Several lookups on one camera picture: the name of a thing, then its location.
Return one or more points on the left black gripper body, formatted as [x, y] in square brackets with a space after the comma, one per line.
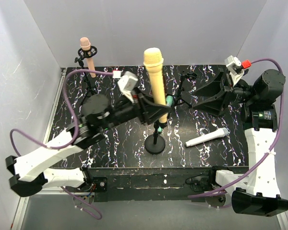
[142, 111]

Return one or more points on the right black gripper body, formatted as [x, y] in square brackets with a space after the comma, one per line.
[228, 89]

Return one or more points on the black round-base mic stand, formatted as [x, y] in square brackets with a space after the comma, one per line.
[155, 143]

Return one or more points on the yellow microphone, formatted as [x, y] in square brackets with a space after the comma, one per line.
[153, 62]

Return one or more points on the pink microphone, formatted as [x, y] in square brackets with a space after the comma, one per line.
[88, 51]

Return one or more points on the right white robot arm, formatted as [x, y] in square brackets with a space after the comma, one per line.
[256, 192]

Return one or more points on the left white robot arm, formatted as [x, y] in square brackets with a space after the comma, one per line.
[33, 172]

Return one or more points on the small black tripod clip stand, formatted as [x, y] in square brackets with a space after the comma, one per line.
[178, 99]

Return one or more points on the teal microphone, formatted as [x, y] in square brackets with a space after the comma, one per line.
[169, 102]

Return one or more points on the white microphone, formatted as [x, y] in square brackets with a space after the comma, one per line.
[219, 133]

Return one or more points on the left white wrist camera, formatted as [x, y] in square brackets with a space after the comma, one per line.
[126, 84]

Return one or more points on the black front mounting rail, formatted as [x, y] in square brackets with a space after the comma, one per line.
[145, 184]

